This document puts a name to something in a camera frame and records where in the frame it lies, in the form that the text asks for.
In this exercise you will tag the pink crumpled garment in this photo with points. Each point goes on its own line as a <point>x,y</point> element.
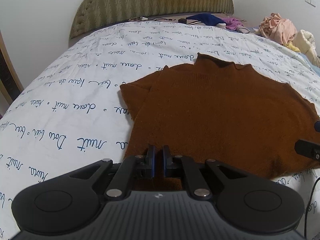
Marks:
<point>278,29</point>

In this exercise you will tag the brown knit sweater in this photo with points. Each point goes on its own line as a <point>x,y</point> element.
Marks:
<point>224,111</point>

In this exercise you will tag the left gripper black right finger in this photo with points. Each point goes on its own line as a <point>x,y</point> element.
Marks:
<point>187,171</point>

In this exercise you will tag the cream puffy garment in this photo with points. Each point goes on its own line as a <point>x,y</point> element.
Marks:
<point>305,42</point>

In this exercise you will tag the white quilt with blue script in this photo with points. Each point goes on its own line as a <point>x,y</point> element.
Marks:
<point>72,114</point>

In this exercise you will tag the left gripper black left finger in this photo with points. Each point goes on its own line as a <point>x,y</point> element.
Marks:
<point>134,166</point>

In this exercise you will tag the yellow cloth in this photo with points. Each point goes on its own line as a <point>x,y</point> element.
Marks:
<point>292,47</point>

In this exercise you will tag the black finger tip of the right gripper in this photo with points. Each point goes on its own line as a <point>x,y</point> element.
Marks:
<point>307,148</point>

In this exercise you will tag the white wall switch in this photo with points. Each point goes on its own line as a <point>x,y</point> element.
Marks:
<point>310,2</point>

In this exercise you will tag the purple cloth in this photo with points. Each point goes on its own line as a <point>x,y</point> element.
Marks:
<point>234,24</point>

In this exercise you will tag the dark blue cloth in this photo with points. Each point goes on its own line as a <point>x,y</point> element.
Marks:
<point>207,19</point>

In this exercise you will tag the olive green padded headboard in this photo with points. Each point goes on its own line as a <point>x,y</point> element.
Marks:
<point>96,14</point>

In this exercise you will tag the gold tower fan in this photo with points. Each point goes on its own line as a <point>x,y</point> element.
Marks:
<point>11,86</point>

